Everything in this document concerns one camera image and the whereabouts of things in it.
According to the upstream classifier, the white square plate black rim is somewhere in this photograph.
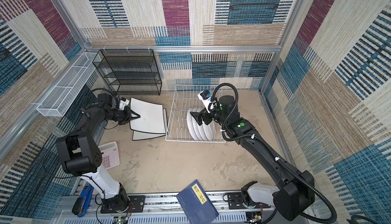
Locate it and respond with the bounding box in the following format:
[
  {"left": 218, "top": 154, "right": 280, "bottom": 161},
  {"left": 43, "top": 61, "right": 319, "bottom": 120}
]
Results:
[{"left": 132, "top": 109, "right": 168, "bottom": 141}]

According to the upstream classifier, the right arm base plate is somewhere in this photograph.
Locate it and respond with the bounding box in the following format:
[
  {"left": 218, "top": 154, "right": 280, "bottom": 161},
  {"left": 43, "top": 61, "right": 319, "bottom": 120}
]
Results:
[{"left": 223, "top": 192, "right": 271, "bottom": 209}]

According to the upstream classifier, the aluminium front rail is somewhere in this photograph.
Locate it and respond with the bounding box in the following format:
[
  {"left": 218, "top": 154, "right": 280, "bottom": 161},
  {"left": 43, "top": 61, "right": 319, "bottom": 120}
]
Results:
[{"left": 50, "top": 190, "right": 274, "bottom": 224}]

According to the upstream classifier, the white wire dish rack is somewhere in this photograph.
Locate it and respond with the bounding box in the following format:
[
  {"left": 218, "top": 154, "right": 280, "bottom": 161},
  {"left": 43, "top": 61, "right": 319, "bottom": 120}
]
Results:
[{"left": 166, "top": 85, "right": 225, "bottom": 143}]

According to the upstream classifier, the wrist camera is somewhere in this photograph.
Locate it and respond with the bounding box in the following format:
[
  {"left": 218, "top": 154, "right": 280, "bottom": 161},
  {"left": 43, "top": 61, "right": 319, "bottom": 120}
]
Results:
[
  {"left": 198, "top": 90, "right": 215, "bottom": 113},
  {"left": 119, "top": 97, "right": 130, "bottom": 111}
]

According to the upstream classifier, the pink white calculator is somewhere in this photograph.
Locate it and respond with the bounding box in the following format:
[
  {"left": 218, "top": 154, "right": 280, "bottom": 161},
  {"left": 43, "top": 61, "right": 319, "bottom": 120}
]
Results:
[{"left": 98, "top": 141, "right": 120, "bottom": 170}]

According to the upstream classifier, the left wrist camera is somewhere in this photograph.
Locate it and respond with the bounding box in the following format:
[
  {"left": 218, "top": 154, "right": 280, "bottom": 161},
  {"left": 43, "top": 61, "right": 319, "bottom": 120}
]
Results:
[{"left": 119, "top": 97, "right": 130, "bottom": 111}]

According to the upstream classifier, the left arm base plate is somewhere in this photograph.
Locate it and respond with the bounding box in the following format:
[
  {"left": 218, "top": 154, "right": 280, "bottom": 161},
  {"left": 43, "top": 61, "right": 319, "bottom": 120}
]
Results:
[{"left": 100, "top": 195, "right": 146, "bottom": 214}]

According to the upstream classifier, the black mesh shelf rack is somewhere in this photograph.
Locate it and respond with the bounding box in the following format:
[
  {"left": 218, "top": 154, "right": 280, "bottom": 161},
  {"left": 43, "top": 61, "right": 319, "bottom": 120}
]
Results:
[{"left": 93, "top": 49, "right": 162, "bottom": 95}]

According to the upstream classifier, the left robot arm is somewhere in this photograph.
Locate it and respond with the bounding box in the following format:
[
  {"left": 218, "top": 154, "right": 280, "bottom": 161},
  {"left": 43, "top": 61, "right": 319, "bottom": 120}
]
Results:
[{"left": 56, "top": 88, "right": 140, "bottom": 212}]

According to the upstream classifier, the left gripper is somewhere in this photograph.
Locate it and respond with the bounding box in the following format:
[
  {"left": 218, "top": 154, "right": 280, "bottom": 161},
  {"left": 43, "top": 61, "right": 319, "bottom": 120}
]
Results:
[{"left": 107, "top": 106, "right": 139, "bottom": 125}]

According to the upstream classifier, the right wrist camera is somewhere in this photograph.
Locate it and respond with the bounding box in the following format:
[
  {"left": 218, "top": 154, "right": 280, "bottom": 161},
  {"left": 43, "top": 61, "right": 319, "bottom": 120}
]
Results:
[{"left": 198, "top": 90, "right": 215, "bottom": 113}]

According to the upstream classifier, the blue book yellow label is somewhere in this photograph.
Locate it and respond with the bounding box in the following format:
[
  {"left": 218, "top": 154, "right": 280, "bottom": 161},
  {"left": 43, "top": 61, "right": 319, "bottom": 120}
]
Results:
[{"left": 176, "top": 180, "right": 219, "bottom": 224}]

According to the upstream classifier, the white mesh wall basket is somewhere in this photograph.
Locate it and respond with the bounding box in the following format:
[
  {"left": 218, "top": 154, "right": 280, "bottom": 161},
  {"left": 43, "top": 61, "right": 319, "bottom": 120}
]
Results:
[{"left": 37, "top": 52, "right": 96, "bottom": 117}]

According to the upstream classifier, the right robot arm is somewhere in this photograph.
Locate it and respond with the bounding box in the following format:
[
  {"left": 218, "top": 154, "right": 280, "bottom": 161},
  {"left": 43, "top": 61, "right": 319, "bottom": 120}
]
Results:
[{"left": 191, "top": 90, "right": 315, "bottom": 221}]

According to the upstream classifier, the blue stapler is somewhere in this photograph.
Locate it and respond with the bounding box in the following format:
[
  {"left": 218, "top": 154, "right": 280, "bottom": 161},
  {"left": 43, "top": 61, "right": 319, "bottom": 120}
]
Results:
[{"left": 72, "top": 183, "right": 94, "bottom": 217}]

